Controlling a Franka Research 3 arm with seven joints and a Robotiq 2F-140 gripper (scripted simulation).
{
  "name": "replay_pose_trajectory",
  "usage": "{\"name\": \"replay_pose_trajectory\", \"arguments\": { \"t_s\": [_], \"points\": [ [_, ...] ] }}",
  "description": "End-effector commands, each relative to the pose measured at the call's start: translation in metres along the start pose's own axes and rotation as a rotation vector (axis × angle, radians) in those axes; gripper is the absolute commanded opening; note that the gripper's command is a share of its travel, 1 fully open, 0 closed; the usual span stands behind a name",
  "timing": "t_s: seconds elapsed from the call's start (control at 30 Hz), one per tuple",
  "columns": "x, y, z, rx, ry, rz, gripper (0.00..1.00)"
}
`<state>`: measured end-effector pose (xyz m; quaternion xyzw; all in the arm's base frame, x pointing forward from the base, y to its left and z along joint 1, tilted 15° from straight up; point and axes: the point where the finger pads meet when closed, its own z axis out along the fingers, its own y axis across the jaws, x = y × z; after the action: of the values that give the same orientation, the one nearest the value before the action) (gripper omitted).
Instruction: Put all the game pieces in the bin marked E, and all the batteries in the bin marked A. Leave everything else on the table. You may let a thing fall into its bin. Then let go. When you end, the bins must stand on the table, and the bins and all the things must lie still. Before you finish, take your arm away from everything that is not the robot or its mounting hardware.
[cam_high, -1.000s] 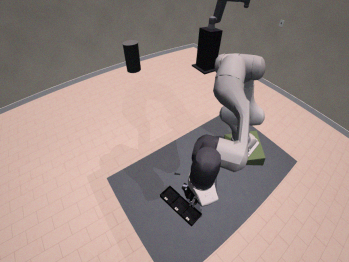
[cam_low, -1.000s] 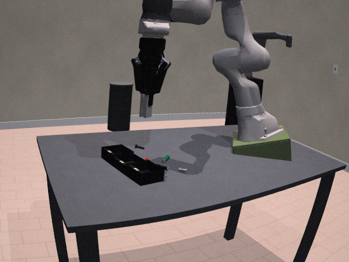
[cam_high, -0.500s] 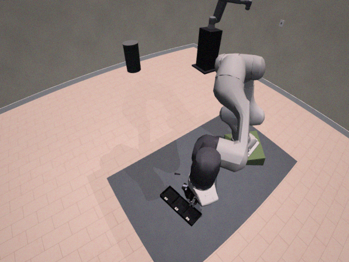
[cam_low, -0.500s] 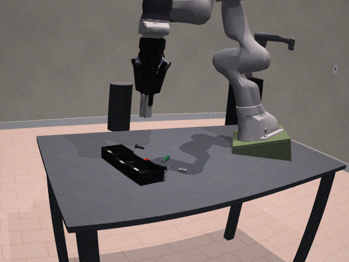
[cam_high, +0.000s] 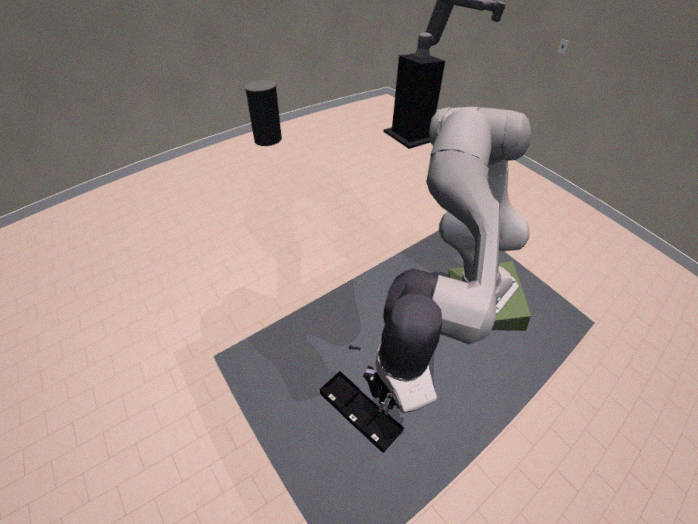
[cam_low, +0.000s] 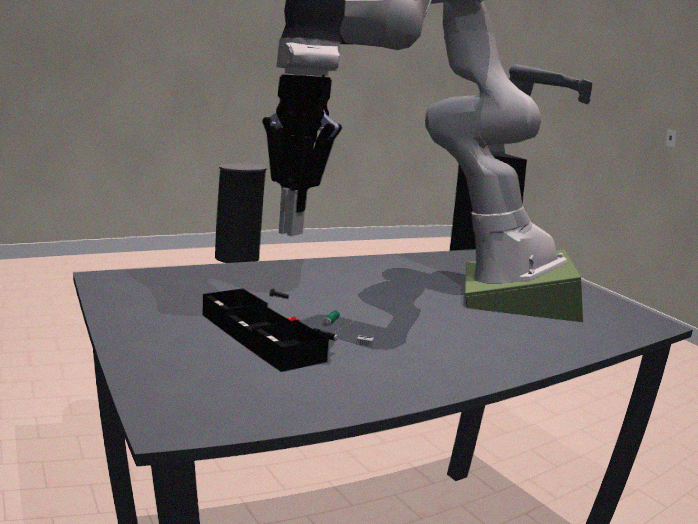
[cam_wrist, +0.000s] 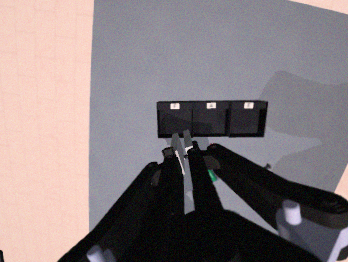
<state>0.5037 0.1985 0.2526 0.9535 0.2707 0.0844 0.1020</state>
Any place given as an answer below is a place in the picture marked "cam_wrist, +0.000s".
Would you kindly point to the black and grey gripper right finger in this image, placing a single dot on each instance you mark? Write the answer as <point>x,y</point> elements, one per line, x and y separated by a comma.
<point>311,218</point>

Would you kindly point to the black three-compartment bin rack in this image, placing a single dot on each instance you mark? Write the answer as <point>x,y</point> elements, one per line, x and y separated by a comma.
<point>212,118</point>

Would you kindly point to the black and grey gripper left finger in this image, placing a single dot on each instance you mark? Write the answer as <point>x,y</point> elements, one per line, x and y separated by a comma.
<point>125,220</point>

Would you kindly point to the green aa battery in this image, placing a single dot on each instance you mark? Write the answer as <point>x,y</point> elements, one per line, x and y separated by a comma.
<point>212,175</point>

